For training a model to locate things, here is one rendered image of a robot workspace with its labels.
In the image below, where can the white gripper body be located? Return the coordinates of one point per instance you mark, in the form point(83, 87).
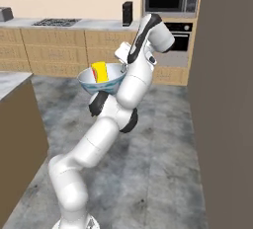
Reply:
point(122, 51)

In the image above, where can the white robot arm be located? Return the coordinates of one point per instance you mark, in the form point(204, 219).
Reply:
point(99, 140)

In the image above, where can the white bowl with blue pattern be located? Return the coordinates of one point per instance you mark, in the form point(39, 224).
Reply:
point(110, 83)

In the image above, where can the yellow cup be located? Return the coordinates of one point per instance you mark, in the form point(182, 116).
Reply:
point(101, 71)

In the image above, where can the black box-shaped appliance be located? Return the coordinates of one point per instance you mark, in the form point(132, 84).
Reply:
point(127, 13)

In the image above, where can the black built-in oven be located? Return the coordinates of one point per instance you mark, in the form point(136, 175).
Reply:
point(181, 38)

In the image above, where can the light wood lower cupboards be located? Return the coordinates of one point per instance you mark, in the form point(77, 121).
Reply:
point(56, 52)

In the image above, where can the black hob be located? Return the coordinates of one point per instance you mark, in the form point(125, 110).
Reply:
point(56, 22)

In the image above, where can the tall grey-brown cabinet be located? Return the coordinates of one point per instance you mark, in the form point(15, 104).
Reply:
point(224, 101)

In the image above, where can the grey toaster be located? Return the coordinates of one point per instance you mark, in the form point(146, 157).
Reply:
point(5, 14)

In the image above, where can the brown kitchen island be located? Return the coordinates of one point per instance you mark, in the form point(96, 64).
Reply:
point(18, 134)

